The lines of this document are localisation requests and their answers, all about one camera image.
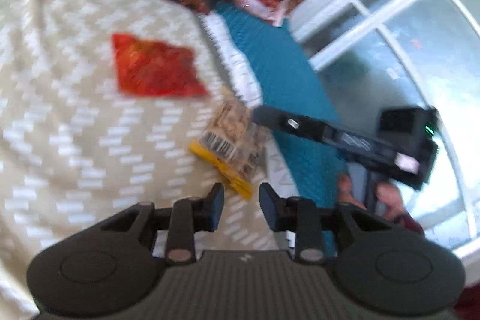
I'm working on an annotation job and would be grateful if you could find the patterned patchwork bed sheet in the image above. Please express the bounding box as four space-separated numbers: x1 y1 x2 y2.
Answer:
0 0 301 320

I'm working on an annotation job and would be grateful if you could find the white framed glass door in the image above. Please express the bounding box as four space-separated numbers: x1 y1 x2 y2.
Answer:
290 0 479 266

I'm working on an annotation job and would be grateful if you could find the blue mesh mat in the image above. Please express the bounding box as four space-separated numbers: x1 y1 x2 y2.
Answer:
216 1 346 208

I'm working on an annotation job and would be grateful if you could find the person right hand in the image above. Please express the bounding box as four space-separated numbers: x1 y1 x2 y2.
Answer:
336 173 425 235

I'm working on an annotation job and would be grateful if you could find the yellow peanut snack bag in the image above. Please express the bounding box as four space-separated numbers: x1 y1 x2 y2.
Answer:
189 95 269 200

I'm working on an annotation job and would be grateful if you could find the red orange snack bag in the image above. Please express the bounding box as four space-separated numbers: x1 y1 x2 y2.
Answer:
112 33 209 98

